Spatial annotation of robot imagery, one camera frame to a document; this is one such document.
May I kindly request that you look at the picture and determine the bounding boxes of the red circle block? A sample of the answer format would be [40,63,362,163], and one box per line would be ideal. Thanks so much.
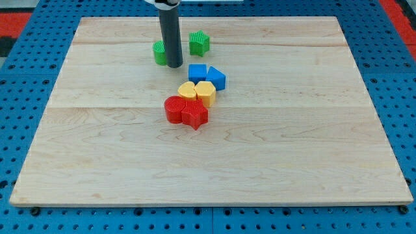
[164,96,186,124]

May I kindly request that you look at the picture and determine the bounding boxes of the blue triangle block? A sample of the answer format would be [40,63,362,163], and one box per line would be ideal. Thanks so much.
[205,66,226,90]

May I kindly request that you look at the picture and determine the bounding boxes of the blue cube block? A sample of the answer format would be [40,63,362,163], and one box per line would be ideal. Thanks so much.
[188,64,207,85]

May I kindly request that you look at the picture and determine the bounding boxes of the green star block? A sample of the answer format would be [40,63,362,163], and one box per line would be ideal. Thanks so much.
[188,31,210,57]

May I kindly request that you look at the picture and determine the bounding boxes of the yellow hexagon block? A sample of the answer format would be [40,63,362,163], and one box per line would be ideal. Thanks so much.
[194,81,216,108]

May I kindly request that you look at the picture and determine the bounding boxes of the yellow heart block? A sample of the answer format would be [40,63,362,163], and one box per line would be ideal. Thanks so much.
[177,81,197,101]

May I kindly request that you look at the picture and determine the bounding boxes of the wooden board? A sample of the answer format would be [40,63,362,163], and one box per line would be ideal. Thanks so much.
[10,16,413,207]

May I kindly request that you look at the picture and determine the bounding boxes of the red star block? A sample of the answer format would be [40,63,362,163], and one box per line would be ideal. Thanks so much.
[181,99,209,130]

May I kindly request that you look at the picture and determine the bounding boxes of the green circle block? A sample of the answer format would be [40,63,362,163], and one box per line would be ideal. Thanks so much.
[152,40,167,66]

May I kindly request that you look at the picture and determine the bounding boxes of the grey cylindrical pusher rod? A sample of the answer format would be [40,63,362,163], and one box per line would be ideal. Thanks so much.
[159,7,183,68]

